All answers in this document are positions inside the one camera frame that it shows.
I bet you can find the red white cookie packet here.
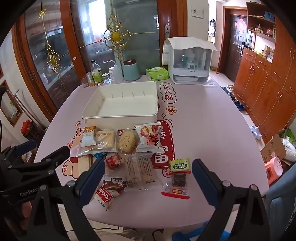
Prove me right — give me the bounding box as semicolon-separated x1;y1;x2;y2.
93;186;123;211

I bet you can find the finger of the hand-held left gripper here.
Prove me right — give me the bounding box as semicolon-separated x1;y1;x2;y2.
7;146;70;178
0;140;37;167

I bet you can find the blue plastic bag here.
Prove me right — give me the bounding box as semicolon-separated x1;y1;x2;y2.
172;221;229;241

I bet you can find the teal canister with brown lid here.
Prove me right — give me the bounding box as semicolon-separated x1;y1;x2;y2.
122;60;141;81

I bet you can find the glass bottle with green label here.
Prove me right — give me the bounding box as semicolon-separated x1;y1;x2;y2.
91;60;104;85

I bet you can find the red lidded container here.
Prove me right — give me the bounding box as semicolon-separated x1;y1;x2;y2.
21;119;31;135

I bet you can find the small red candy packet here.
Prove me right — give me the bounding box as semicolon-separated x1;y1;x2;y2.
106;155;125;169

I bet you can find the wooden framed wall niche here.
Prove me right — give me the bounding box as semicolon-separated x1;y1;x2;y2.
0;80;23;127

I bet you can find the clear wafer stick packet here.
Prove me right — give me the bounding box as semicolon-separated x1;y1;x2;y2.
76;153;99;174

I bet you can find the wood-framed glass sliding door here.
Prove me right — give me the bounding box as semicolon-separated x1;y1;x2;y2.
14;0;188;112

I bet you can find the silver foil snack packet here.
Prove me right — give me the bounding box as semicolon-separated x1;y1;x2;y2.
102;174;129;191

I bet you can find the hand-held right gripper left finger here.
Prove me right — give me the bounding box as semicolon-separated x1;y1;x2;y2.
22;159;107;241

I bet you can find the round rice cake packet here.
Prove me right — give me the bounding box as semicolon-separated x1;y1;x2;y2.
116;128;140;155

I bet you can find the dark brown bar packet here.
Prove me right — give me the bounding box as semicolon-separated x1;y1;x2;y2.
161;173;191;199

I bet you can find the green pastry packet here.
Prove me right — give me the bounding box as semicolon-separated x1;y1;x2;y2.
167;158;191;175

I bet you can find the white plastic tray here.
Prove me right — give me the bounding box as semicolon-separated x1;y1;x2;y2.
81;81;159;130

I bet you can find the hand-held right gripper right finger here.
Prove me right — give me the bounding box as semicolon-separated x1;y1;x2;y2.
191;159;275;241

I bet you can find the long clear beige bar packet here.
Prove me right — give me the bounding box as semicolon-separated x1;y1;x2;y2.
124;154;156;192

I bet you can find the clear bread packet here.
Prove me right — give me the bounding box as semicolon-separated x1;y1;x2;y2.
76;130;118;156

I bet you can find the cardboard box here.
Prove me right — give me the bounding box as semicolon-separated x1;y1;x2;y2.
260;133;293;163

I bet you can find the white plastic bag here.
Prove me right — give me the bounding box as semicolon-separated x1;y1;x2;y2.
281;137;296;161

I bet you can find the green tissue pack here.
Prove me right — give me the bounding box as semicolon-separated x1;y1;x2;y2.
146;67;170;81

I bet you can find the wooden wall cabinet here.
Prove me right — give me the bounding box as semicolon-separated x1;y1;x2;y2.
233;2;296;149

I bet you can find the white squeeze bottle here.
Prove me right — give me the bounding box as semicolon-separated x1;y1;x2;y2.
109;61;124;82

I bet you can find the dark entrance door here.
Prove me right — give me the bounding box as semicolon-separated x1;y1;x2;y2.
225;14;248;82

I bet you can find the small white orange-topped packet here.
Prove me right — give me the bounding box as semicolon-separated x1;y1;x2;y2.
80;126;97;147

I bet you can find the white wall switch panel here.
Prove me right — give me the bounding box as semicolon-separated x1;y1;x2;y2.
191;6;204;18

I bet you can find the pink plastic stool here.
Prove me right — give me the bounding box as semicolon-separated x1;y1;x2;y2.
264;156;283;184

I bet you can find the white bottle storage cabinet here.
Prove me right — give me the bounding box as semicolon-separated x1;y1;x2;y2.
168;45;212;85

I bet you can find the blue grey chair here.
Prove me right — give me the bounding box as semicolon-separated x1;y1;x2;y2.
266;171;296;241

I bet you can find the white red fruit-print packet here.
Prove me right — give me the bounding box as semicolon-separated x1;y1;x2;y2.
134;123;165;153

